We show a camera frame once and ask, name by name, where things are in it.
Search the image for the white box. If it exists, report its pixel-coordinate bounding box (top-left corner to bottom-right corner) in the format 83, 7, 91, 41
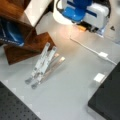
25, 0, 53, 26

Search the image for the black compartment case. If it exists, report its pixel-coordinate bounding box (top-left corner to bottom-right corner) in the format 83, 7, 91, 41
88, 62, 120, 120

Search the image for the orange small object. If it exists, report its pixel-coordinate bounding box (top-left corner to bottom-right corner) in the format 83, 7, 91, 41
79, 27, 86, 32

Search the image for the wooden angled shelf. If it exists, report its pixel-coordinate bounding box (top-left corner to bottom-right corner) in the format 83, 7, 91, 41
0, 0, 55, 65

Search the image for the blue book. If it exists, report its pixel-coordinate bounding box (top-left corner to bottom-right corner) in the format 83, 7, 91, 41
0, 18, 24, 46

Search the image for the blue white gripper body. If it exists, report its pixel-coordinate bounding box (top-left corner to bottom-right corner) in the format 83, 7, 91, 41
62, 3, 109, 29

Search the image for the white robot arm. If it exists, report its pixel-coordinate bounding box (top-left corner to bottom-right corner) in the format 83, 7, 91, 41
53, 0, 110, 32

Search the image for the white tape patch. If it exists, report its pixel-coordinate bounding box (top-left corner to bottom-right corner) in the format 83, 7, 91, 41
94, 73, 105, 83

